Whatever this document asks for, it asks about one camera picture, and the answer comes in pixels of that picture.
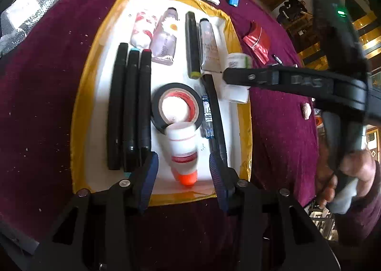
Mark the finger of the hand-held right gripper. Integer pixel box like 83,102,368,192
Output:
223,67,282,90

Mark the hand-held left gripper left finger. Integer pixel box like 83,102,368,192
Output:
30,152,160,271

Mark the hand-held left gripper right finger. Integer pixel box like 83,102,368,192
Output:
209,153,341,271

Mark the white bottle green label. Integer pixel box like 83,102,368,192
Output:
220,53,253,105

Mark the white glue bottle orange cap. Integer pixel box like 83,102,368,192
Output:
165,121,198,186

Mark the silver hand cream tube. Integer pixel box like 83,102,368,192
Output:
198,18,222,74

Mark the rose print hand cream tube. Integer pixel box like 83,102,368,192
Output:
130,10,158,48

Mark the white tray with yellow edge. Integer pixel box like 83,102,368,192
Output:
70,0,253,207

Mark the person's right hand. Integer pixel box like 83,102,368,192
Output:
316,149,378,210

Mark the red foil packet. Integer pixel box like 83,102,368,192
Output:
242,21,271,64

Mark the thin black pen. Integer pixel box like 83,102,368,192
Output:
203,74,229,170

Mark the blue and white pen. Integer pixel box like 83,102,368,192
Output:
201,95,215,139

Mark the black marker yellow-green end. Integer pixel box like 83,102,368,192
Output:
185,11,202,80

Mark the black electrical tape roll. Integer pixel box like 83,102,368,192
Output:
150,83,204,136

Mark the red tape roll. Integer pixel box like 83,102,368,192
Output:
161,91,200,125

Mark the black backpack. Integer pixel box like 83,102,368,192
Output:
277,0,308,24

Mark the black marker teal end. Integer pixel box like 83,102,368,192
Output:
123,48,140,179

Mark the black marker red end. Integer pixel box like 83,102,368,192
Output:
137,48,153,158

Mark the plain black marker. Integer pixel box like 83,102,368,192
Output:
107,42,128,171

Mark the daisy print hand cream tube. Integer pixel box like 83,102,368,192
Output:
149,7,180,66

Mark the maroon tablecloth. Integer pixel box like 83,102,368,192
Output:
0,0,320,271

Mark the clear bubble wrap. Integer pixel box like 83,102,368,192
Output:
0,0,87,55

